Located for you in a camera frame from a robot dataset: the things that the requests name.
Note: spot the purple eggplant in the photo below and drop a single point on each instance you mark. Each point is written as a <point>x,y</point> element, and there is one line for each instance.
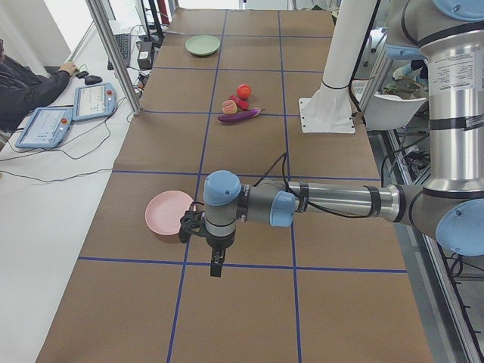
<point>241,116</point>

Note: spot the green plate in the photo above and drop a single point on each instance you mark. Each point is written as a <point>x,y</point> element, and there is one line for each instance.
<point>202,45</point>

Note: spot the teach pendant far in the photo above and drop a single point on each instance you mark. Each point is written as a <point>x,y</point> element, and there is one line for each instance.
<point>94,101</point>

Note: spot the pink plate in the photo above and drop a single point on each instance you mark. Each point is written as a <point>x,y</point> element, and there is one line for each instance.
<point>164,211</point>

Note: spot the black keyboard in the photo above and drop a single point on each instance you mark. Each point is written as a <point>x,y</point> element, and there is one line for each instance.
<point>123,42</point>

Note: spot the red chili pepper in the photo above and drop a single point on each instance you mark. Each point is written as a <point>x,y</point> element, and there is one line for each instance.
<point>241,104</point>

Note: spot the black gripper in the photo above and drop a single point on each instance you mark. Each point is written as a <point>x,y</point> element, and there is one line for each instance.
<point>218,243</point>

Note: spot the seated person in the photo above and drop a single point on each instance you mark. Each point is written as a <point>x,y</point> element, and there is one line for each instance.
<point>23,91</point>

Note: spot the black computer mouse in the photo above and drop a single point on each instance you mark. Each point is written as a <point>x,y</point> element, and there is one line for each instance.
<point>92,80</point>

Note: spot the white chair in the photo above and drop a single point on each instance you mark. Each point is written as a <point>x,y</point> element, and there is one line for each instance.
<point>387,112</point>

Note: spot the teach pendant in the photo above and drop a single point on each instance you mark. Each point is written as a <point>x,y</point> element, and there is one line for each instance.
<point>94,101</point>
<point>46,128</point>

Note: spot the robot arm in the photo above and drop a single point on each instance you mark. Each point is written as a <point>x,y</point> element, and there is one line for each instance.
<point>449,206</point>

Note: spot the peach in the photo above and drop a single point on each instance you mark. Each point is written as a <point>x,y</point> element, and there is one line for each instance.
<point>229,107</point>

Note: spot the teach pendant near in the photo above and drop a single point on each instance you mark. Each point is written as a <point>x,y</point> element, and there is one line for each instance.
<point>46,128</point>

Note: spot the aluminium frame post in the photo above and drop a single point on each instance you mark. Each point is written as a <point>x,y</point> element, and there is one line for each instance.
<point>105,32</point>

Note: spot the red pomegranate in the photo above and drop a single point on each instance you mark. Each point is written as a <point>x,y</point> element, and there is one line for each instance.
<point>244,91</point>

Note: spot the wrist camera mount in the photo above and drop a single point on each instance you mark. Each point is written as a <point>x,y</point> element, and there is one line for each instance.
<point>191,223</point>

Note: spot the black power adapter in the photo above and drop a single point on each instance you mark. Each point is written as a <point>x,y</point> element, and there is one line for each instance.
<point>145,55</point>

